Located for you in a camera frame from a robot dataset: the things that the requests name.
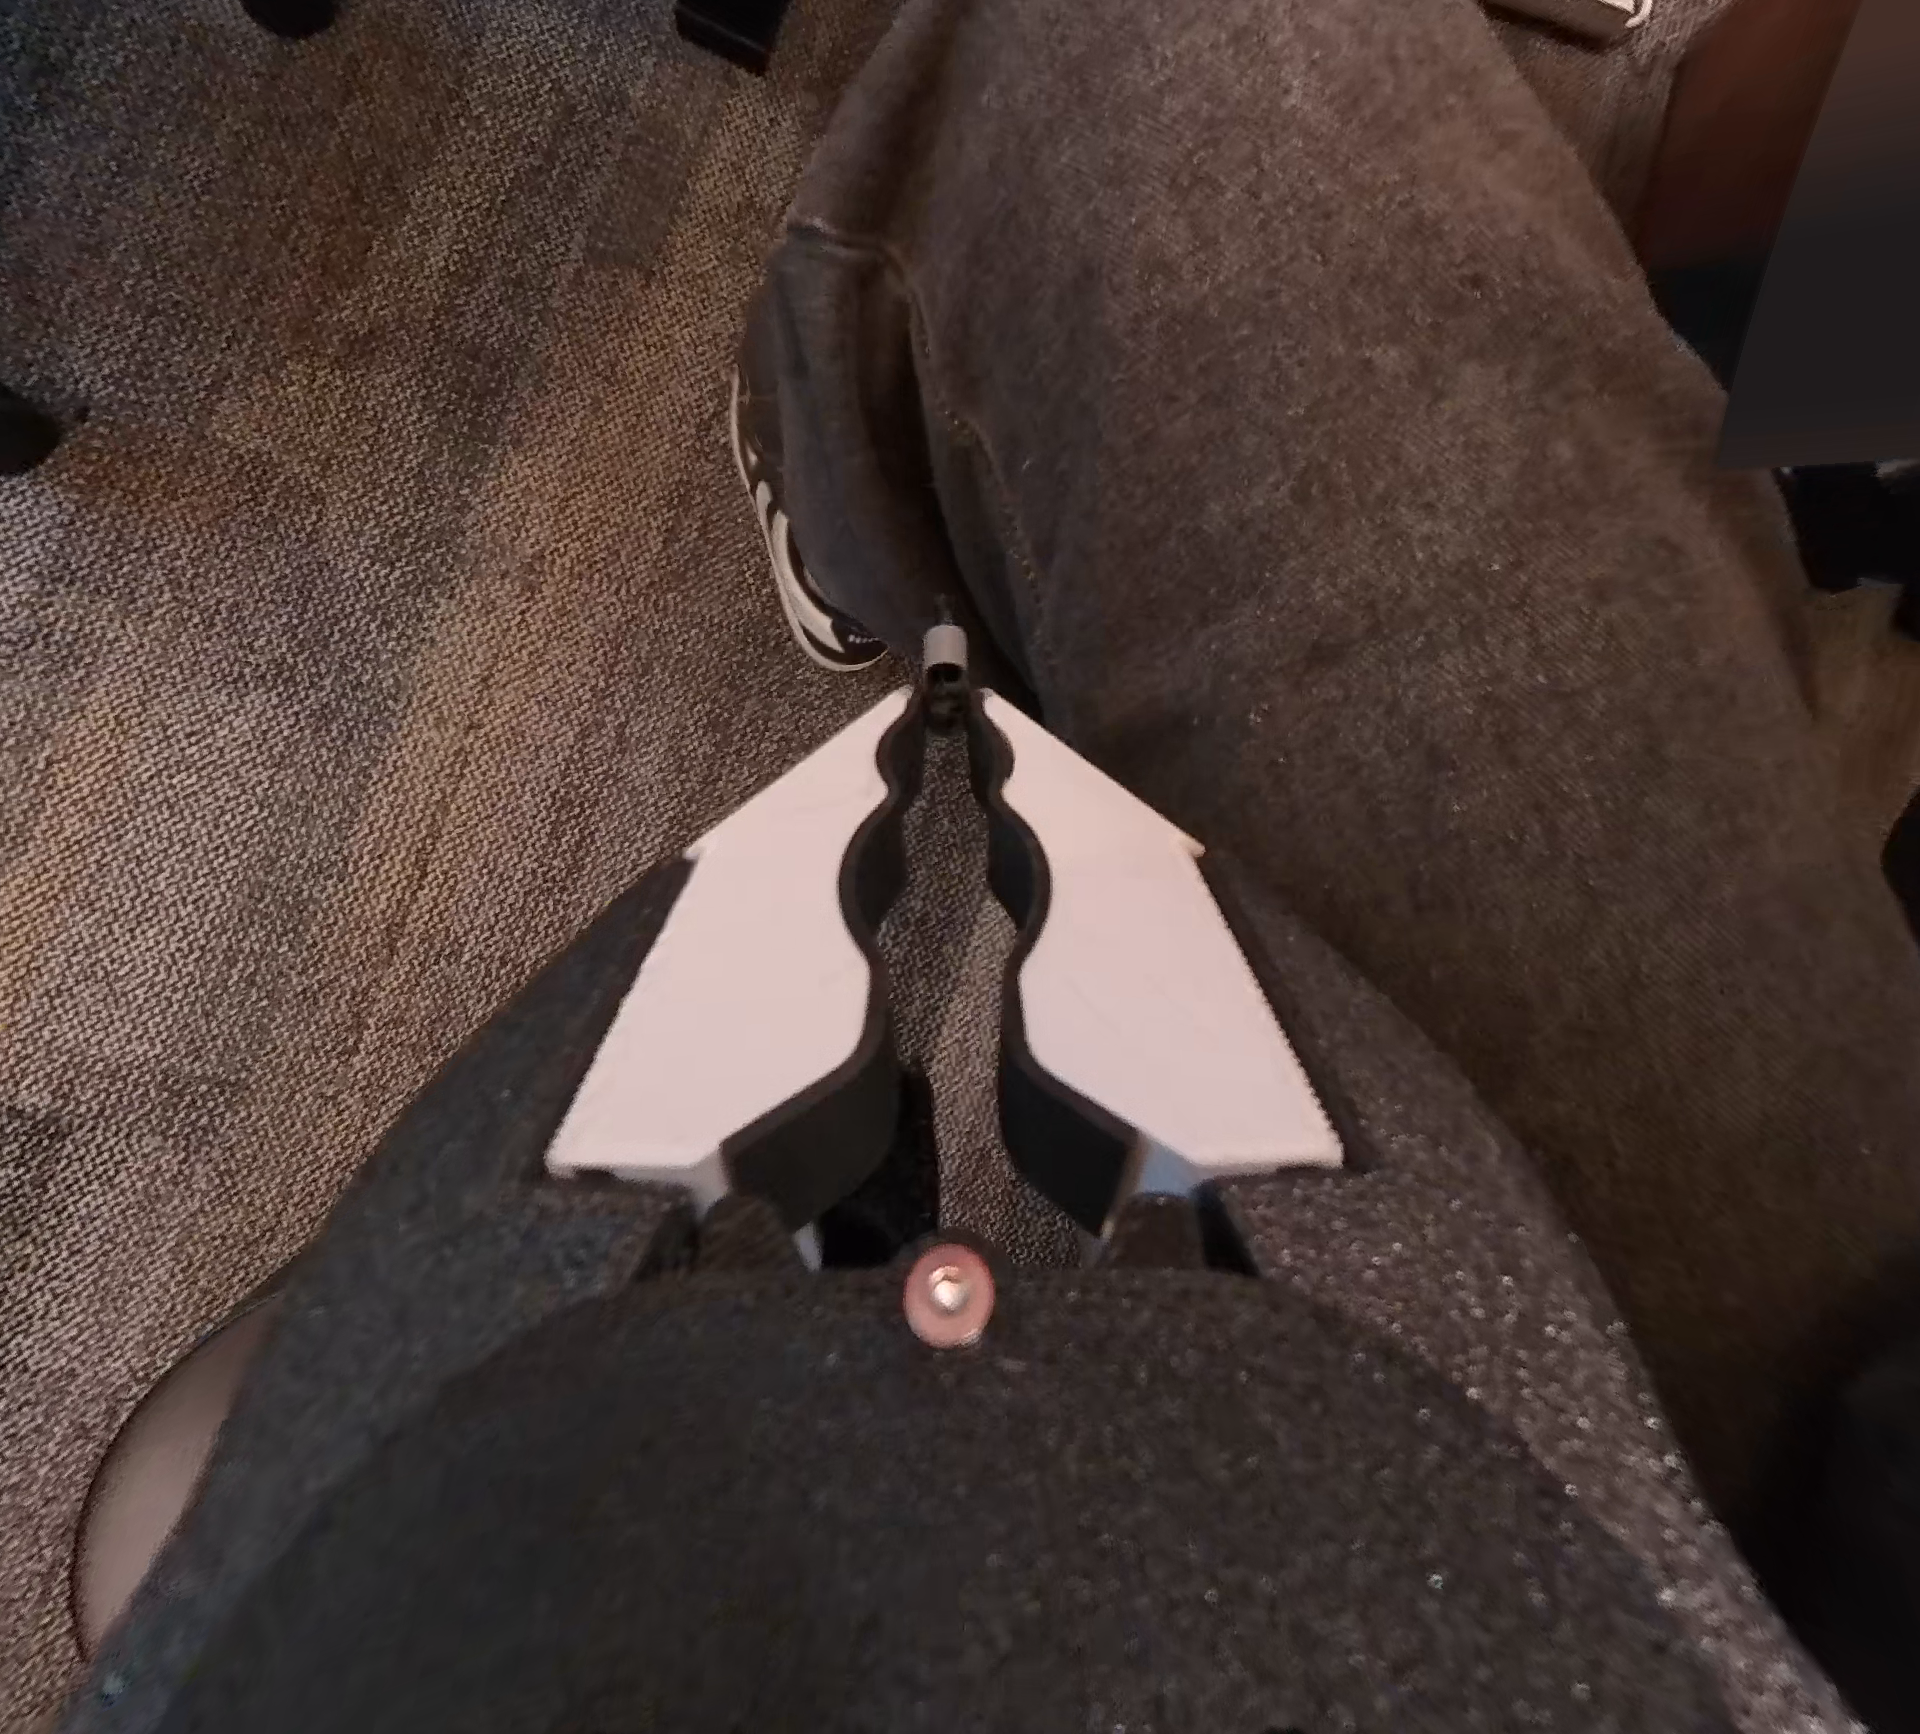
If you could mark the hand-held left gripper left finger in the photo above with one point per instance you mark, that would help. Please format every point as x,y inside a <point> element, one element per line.
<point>721,998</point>

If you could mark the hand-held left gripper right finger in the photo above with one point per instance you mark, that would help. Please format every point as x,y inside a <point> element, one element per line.
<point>1171,998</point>

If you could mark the small grey connector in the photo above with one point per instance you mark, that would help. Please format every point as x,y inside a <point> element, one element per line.
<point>944,646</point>

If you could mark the person's left shoe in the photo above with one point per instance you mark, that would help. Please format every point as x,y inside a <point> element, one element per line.
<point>789,518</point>

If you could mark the person's left leg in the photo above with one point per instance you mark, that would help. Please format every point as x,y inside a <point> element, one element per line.
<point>1274,489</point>

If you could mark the brown paper bag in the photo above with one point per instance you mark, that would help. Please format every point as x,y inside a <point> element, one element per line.
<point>1740,114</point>

